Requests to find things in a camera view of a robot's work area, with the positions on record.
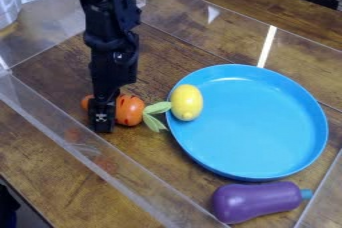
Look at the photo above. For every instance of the clear acrylic enclosure wall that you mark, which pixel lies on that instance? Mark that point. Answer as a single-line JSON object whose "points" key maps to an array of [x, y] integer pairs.
{"points": [[129, 179]]}

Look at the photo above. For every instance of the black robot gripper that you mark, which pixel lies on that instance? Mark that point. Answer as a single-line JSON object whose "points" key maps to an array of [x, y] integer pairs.
{"points": [[113, 69]]}

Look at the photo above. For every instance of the blue round plastic tray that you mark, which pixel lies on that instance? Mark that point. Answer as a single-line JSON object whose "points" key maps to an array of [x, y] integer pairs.
{"points": [[261, 129]]}

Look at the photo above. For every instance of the orange toy carrot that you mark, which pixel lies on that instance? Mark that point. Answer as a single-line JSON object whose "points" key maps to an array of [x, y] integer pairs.
{"points": [[133, 112]]}

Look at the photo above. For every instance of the purple toy eggplant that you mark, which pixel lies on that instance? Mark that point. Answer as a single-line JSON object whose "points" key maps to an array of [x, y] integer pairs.
{"points": [[237, 202]]}

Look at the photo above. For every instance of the yellow toy lemon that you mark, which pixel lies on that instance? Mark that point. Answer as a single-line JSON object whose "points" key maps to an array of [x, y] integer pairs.
{"points": [[185, 102]]}

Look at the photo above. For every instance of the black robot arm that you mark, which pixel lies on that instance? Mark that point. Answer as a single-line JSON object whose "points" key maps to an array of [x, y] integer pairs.
{"points": [[109, 19]]}

